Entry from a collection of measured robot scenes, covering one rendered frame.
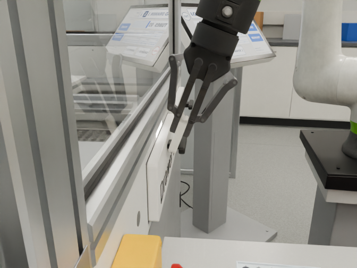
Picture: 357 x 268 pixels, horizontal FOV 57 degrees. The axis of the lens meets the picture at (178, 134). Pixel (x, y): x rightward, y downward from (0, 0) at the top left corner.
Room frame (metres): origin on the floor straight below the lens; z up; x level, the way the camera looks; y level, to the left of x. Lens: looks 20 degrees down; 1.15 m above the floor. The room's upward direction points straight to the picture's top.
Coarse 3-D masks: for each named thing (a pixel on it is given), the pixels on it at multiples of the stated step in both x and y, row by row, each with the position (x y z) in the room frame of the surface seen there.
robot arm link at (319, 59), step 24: (312, 0) 0.89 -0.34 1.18; (336, 0) 0.87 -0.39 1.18; (312, 24) 0.88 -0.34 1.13; (336, 24) 0.87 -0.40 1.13; (312, 48) 0.88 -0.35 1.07; (336, 48) 0.87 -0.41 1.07; (312, 72) 0.87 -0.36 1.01; (336, 72) 0.84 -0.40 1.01; (312, 96) 0.88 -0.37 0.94; (336, 96) 0.83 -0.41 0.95
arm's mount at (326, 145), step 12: (300, 132) 1.03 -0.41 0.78; (312, 132) 1.00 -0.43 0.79; (324, 132) 1.00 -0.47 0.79; (336, 132) 1.00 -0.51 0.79; (348, 132) 0.99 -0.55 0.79; (312, 144) 0.89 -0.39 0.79; (324, 144) 0.89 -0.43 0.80; (336, 144) 0.88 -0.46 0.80; (312, 156) 0.84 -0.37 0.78; (324, 156) 0.79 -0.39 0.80; (336, 156) 0.79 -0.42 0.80; (348, 156) 0.79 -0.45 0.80; (324, 168) 0.72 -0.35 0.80; (336, 168) 0.71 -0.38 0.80; (348, 168) 0.71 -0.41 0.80; (324, 180) 0.70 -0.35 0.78; (336, 180) 0.68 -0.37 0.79; (348, 180) 0.68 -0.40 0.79
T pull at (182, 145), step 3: (183, 138) 0.62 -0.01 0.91; (186, 138) 0.63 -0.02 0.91; (168, 141) 0.61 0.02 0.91; (180, 141) 0.61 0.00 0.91; (183, 141) 0.61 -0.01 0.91; (186, 141) 0.63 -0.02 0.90; (168, 144) 0.60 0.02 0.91; (180, 144) 0.59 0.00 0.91; (183, 144) 0.59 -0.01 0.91; (168, 147) 0.60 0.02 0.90; (180, 147) 0.58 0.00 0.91; (183, 147) 0.58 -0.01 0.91; (180, 150) 0.57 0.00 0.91; (183, 150) 0.57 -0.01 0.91; (180, 153) 0.57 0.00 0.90; (183, 153) 0.57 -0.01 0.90
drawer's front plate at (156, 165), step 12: (168, 120) 0.70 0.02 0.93; (168, 132) 0.62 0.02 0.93; (156, 144) 0.55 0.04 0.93; (156, 156) 0.50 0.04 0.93; (168, 156) 0.62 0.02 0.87; (156, 168) 0.47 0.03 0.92; (156, 180) 0.47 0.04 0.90; (168, 180) 0.61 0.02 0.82; (156, 192) 0.47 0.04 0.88; (156, 204) 0.47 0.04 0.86; (156, 216) 0.47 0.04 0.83
